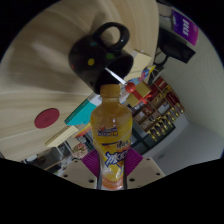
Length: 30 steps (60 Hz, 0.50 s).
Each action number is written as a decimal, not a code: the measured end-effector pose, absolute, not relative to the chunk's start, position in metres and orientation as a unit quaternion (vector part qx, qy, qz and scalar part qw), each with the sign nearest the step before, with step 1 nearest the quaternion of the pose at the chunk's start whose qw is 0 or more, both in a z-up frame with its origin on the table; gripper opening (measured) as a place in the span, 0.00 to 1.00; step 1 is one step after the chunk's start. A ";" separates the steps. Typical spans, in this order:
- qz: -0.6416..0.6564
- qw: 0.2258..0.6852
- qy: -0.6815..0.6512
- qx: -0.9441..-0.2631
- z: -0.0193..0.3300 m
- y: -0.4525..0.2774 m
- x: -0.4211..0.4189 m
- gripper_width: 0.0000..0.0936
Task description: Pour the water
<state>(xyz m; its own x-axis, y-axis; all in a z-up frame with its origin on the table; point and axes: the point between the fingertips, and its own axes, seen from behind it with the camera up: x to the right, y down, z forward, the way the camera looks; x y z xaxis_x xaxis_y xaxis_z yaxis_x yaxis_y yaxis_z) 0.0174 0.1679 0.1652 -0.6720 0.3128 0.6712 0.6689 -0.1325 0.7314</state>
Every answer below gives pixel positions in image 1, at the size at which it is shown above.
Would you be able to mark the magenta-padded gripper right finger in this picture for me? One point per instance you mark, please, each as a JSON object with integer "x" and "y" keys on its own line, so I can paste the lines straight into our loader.
{"x": 146, "y": 171}

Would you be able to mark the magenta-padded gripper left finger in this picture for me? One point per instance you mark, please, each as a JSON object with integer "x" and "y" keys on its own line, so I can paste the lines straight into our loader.
{"x": 78, "y": 173}

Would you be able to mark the yellow-capped orange drink bottle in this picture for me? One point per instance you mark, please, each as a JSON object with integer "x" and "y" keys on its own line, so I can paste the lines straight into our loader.
{"x": 111, "y": 133}

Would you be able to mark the pink flower bouquet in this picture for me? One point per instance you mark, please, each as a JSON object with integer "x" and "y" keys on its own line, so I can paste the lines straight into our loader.
{"x": 80, "y": 150}

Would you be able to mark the pale yellow envelope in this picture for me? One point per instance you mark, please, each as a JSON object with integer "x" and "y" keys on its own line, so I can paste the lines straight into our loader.
{"x": 61, "y": 136}

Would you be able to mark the wooden shelf unit with trophies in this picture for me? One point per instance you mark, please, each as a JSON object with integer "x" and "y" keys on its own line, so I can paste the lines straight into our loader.
{"x": 163, "y": 113}

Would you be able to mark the teal book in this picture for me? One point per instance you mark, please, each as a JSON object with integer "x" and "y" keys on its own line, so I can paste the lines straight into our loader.
{"x": 80, "y": 111}

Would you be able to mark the flat round red coaster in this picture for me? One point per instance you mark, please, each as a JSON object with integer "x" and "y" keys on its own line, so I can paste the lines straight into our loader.
{"x": 46, "y": 118}

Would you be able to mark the yellow gift box red ribbon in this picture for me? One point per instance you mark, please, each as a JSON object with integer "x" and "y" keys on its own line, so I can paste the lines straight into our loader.
{"x": 140, "y": 91}

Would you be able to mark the red-ball stirrer stick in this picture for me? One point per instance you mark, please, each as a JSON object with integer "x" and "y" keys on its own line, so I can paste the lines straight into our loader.
{"x": 130, "y": 87}

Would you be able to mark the blue printed magazine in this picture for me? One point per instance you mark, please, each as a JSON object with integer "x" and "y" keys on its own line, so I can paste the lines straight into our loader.
{"x": 148, "y": 74}

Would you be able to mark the tan notepad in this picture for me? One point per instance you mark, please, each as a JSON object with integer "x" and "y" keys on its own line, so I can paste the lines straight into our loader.
{"x": 141, "y": 63}

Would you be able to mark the black mug with coloured dots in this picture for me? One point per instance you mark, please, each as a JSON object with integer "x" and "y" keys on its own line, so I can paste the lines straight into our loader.
{"x": 90, "y": 60}

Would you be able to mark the purple sign board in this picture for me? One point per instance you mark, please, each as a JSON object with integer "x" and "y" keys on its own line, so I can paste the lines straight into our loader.
{"x": 185, "y": 28}

